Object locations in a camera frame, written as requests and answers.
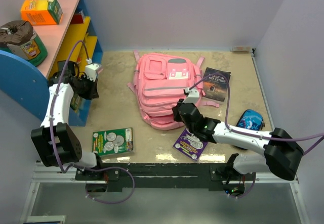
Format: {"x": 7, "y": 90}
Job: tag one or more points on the blue pencil case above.
{"x": 252, "y": 120}

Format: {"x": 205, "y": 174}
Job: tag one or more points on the dark novel Two Cities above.
{"x": 215, "y": 86}

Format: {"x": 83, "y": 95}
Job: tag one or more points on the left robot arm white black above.
{"x": 54, "y": 140}

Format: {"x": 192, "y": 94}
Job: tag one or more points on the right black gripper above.
{"x": 176, "y": 116}

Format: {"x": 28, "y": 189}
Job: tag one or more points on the pink student backpack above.
{"x": 159, "y": 83}

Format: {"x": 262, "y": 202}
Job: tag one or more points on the small pink white eraser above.
{"x": 241, "y": 49}

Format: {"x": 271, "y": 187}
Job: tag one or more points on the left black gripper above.
{"x": 93, "y": 93}

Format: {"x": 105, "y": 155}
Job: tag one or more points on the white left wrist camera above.
{"x": 92, "y": 71}

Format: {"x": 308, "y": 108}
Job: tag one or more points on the purple paperback book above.
{"x": 189, "y": 145}

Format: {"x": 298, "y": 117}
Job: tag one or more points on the blue pink yellow shelf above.
{"x": 26, "y": 84}

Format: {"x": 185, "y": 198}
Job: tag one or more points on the brown topped green canister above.
{"x": 20, "y": 38}

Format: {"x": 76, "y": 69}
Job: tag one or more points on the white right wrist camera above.
{"x": 192, "y": 95}

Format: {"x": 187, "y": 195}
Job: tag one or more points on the orange green juice box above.
{"x": 41, "y": 12}

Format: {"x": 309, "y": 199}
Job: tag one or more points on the red item on shelf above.
{"x": 78, "y": 18}

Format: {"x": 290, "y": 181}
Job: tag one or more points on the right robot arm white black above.
{"x": 274, "y": 151}

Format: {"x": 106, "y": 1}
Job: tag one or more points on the green box on lower shelf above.
{"x": 75, "y": 102}

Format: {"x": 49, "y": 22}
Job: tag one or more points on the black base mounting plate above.
{"x": 210, "y": 176}

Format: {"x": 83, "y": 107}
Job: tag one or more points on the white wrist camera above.
{"x": 192, "y": 95}
{"x": 92, "y": 71}

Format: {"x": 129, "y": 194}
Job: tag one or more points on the green paperback book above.
{"x": 113, "y": 142}

